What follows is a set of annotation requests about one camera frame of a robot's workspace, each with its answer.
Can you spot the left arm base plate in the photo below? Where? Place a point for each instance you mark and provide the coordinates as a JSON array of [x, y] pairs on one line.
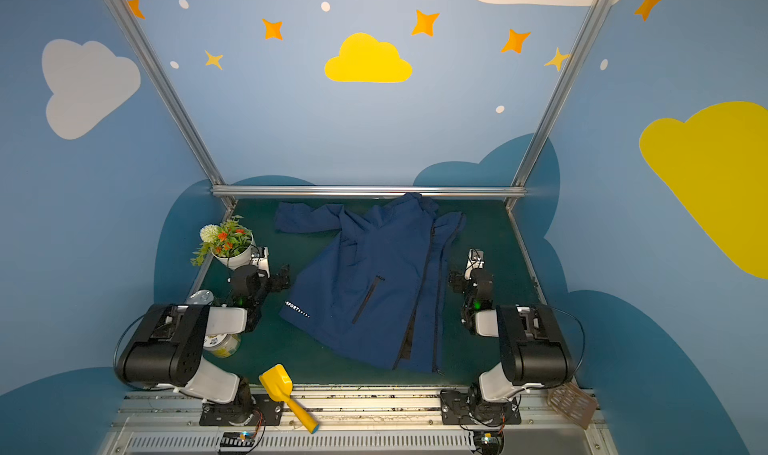
[[260, 410]]

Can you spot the silver tin can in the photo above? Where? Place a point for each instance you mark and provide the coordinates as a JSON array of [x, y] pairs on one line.
[[200, 297]]

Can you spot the front aluminium rail base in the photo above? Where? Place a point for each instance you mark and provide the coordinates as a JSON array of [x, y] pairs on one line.
[[353, 419]]

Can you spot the aluminium frame back bar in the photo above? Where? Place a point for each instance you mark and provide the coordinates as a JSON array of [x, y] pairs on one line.
[[277, 191]]

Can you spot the potted flower plant white pot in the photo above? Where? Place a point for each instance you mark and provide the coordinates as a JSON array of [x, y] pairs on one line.
[[230, 242]]

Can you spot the yellow toy shovel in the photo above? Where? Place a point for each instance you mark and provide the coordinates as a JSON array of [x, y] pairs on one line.
[[279, 387]]

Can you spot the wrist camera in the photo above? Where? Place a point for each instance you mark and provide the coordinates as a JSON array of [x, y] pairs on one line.
[[475, 260], [259, 258]]

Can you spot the left circuit board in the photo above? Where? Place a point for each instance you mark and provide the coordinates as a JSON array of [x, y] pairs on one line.
[[240, 442]]

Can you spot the circuit board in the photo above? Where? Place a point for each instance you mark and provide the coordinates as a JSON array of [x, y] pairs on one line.
[[240, 442], [487, 442]]

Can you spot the aluminium frame post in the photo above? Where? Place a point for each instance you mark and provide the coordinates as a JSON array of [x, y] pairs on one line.
[[151, 62], [585, 39]]

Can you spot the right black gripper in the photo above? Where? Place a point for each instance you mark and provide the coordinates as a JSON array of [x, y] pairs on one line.
[[459, 281]]

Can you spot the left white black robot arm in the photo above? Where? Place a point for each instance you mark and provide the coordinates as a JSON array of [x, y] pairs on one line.
[[166, 351]]

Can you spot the brown slotted spatula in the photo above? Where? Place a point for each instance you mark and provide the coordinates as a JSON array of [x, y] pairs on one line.
[[573, 403]]

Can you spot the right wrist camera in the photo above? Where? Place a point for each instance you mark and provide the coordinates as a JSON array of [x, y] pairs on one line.
[[475, 260]]

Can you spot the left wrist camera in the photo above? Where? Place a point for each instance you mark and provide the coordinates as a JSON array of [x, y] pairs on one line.
[[259, 258]]

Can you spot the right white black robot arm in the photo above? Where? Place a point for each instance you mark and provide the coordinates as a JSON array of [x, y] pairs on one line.
[[533, 352]]

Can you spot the aluminium frame left post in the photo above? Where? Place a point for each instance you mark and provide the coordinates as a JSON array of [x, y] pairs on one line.
[[151, 62]]

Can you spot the aluminium frame right post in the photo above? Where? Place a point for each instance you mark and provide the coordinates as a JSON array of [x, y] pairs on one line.
[[585, 39]]

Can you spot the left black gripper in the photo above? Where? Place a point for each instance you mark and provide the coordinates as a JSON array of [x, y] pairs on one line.
[[274, 278]]

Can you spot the yellow green lidded jar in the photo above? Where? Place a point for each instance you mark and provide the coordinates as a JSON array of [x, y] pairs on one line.
[[222, 345]]

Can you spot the navy blue zip jacket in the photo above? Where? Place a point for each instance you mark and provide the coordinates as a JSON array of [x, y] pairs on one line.
[[376, 292]]

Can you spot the right circuit board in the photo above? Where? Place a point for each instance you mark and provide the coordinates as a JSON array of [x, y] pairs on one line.
[[487, 442]]

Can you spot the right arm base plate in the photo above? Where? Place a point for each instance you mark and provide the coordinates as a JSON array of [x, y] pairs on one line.
[[469, 408]]

